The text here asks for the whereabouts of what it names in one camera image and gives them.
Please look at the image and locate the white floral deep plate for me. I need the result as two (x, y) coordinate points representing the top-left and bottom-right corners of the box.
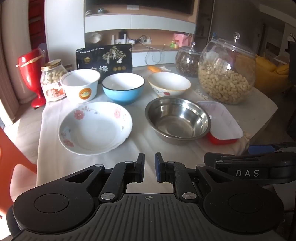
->
(58, 101), (133, 156)

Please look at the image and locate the black snack bag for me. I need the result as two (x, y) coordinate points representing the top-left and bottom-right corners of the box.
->
(76, 44), (133, 81)

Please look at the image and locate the red goblet-shaped bin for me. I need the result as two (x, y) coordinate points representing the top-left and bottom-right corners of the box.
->
(16, 49), (47, 108)

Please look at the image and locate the clear jar of sunflower seeds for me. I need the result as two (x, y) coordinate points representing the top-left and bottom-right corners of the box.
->
(175, 42), (204, 78)

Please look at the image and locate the pink box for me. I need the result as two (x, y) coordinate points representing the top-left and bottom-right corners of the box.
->
(173, 34), (194, 48)

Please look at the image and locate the black cable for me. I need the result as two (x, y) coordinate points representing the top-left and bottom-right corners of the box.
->
(145, 45), (163, 63)

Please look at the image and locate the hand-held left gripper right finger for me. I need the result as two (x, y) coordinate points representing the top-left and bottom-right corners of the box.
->
(154, 152), (228, 202)

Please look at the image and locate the orange plastic chair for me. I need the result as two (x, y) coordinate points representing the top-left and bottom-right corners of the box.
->
(0, 127), (37, 218)

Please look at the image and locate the large clear jar of peanuts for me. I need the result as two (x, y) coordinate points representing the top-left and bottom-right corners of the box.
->
(198, 32), (257, 105)

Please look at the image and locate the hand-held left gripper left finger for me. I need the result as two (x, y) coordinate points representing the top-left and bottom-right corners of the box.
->
(65, 152), (145, 202)

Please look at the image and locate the white paper bowl orange logo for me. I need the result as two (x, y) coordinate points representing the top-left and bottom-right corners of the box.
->
(60, 69), (100, 103)

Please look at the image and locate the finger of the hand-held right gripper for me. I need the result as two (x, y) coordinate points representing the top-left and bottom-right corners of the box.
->
(248, 142), (296, 155)
(203, 152), (249, 165)

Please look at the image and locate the stainless steel bowl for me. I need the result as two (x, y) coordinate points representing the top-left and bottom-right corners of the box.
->
(145, 97), (211, 142)

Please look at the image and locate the white tablecloth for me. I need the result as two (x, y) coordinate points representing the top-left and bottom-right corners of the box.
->
(37, 66), (251, 186)

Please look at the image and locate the small peanut jar gold lid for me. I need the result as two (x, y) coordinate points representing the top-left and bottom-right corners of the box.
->
(40, 60), (67, 102)

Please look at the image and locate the white television cabinet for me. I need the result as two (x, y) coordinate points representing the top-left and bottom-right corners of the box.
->
(84, 13), (197, 68)

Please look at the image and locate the blue enamel bowl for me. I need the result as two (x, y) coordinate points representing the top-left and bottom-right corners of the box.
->
(102, 72), (145, 106)

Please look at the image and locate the white floral bowl yellow rim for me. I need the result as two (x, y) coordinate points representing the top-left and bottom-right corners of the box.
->
(148, 72), (191, 98)

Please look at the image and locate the yellow cushion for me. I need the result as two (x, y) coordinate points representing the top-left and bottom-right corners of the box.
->
(255, 55), (290, 93)

